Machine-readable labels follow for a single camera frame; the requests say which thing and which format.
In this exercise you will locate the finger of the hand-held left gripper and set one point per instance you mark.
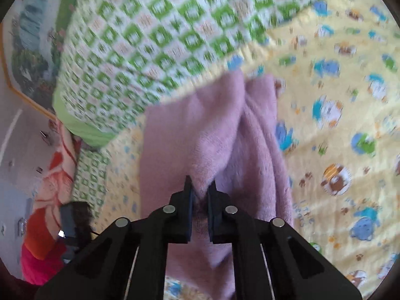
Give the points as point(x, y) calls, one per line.
point(67, 220)

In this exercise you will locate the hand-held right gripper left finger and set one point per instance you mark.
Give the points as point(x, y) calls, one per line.
point(187, 215)

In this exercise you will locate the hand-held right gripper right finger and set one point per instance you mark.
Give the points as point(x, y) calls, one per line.
point(212, 218)

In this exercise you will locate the purple knit sweater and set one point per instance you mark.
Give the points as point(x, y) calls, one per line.
point(203, 137)

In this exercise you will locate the red white floral blanket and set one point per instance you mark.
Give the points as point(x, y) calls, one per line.
point(47, 193)

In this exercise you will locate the red cloth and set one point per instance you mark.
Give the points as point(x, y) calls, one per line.
point(40, 267)

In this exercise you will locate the green checkered pillow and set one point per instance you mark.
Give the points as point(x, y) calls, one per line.
point(90, 178)

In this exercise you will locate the yellow cartoon bedsheet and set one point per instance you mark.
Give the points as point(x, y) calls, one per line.
point(328, 147)

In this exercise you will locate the green checkered quilt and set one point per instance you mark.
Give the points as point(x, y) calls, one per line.
point(156, 37)

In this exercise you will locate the framed wall poster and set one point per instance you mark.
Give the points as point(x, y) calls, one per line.
point(31, 53)

